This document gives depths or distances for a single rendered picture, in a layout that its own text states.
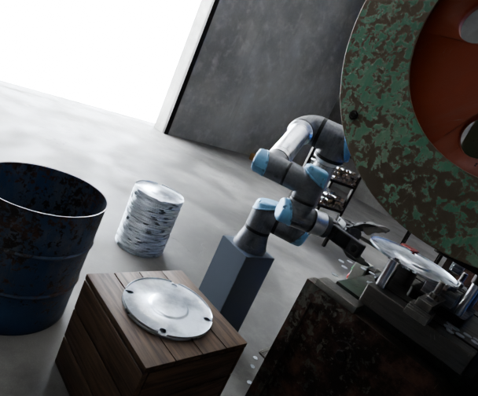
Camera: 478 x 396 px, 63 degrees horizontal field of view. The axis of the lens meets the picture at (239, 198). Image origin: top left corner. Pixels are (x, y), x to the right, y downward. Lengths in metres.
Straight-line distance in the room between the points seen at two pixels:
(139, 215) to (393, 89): 1.58
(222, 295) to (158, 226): 0.65
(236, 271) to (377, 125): 0.95
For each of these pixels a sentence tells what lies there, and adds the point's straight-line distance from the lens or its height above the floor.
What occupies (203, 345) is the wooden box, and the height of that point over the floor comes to 0.35.
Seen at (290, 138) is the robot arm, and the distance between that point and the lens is 1.29.
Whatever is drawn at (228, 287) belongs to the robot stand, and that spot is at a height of 0.28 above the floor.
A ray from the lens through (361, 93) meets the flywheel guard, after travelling 0.98.
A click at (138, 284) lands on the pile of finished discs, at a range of 1.33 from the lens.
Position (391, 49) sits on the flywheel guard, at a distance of 0.99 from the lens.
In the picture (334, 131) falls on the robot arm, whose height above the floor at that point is 1.05.
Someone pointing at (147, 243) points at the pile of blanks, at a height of 0.09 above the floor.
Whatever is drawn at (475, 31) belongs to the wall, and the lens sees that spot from 8.82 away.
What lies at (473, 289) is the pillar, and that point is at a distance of 1.26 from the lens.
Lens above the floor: 1.04
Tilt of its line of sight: 14 degrees down
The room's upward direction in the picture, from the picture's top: 24 degrees clockwise
